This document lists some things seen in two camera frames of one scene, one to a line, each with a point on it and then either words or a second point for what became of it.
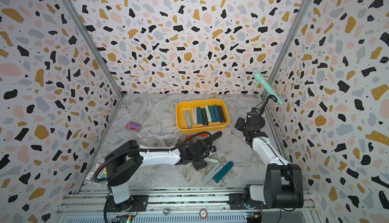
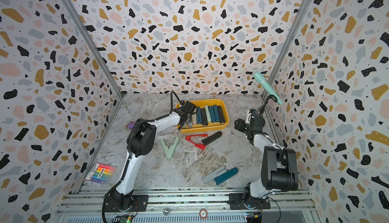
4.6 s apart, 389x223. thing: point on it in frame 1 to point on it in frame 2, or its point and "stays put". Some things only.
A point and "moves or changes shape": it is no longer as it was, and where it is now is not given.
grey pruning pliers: [188, 118] stays put
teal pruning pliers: [212, 113] stays put
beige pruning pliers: [194, 115] stays put
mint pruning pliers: [210, 160] to [185, 125]
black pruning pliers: [205, 120] stays put
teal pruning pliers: [218, 177] moves or changes shape
